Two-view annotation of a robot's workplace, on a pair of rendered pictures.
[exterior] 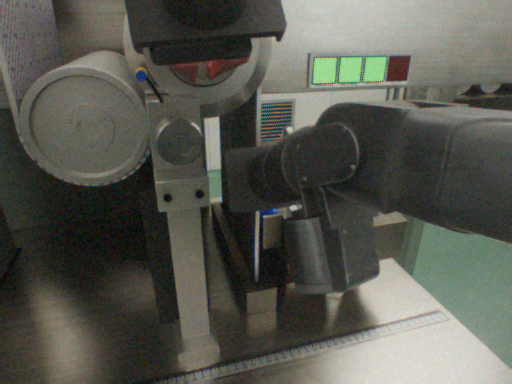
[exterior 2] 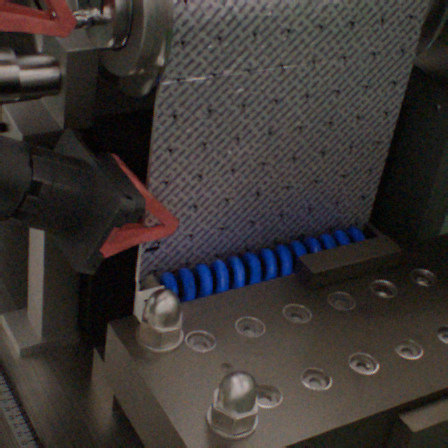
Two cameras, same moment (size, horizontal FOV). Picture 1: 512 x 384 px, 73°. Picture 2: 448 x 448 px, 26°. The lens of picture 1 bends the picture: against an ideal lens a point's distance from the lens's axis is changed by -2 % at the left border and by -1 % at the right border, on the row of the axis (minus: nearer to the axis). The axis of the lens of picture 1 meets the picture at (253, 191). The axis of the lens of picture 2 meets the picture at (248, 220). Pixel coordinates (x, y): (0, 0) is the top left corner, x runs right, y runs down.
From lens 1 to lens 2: 70 cm
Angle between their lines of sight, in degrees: 60
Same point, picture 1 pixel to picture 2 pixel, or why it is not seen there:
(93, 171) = not seen: hidden behind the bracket
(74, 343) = (20, 232)
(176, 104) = (55, 43)
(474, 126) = not seen: outside the picture
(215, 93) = (111, 60)
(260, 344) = (37, 398)
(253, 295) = (97, 359)
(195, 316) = (34, 299)
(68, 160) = not seen: hidden behind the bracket
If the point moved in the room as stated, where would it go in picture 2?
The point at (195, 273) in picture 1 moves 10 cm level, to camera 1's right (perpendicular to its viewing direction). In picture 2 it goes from (38, 246) to (47, 324)
